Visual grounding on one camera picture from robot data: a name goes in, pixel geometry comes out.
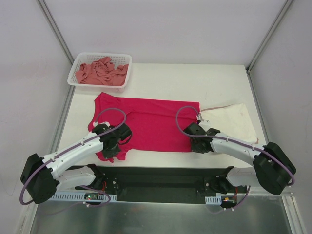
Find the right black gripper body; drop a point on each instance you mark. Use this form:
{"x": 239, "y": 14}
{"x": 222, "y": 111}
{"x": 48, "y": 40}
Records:
{"x": 199, "y": 146}

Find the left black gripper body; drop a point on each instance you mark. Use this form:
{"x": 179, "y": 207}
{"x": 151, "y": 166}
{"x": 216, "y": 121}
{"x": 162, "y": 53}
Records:
{"x": 111, "y": 149}

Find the magenta t shirt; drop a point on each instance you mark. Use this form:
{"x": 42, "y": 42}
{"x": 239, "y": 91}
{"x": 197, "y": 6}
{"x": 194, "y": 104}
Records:
{"x": 155, "y": 124}

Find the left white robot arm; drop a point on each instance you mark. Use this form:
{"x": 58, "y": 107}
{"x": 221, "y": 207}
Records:
{"x": 43, "y": 176}

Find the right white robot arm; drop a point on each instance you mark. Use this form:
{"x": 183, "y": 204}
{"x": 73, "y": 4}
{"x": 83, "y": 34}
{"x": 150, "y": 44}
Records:
{"x": 268, "y": 168}

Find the folded white t shirt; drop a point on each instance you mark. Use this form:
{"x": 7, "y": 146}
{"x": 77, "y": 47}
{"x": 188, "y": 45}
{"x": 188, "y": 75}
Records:
{"x": 233, "y": 120}

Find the salmon pink t shirt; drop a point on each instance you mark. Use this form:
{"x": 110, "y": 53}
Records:
{"x": 102, "y": 72}

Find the white plastic basket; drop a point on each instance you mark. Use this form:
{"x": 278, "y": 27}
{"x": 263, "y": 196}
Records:
{"x": 88, "y": 58}

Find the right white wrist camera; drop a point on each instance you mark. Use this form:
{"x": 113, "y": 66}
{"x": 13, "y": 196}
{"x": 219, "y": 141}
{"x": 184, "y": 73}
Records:
{"x": 201, "y": 119}

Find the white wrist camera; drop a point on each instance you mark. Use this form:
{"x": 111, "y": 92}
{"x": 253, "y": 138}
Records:
{"x": 96, "y": 123}
{"x": 201, "y": 119}

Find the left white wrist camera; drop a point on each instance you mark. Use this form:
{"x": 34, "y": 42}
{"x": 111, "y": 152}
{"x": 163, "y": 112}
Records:
{"x": 96, "y": 123}

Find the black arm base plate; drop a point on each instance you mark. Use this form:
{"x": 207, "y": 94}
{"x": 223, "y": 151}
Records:
{"x": 158, "y": 185}

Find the right white cable duct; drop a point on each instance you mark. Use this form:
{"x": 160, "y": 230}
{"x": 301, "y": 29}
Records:
{"x": 213, "y": 200}

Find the white cable duct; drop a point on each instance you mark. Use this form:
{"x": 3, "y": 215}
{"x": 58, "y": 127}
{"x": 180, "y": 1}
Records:
{"x": 79, "y": 196}
{"x": 213, "y": 200}

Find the left white cable duct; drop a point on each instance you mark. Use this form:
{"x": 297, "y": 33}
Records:
{"x": 79, "y": 196}

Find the left corner aluminium post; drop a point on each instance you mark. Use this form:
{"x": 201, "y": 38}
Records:
{"x": 55, "y": 29}

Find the corner aluminium post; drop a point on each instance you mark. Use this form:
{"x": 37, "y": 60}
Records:
{"x": 55, "y": 29}
{"x": 270, "y": 33}

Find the right corner aluminium post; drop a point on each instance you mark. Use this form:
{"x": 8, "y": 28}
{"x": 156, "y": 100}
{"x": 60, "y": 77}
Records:
{"x": 270, "y": 33}

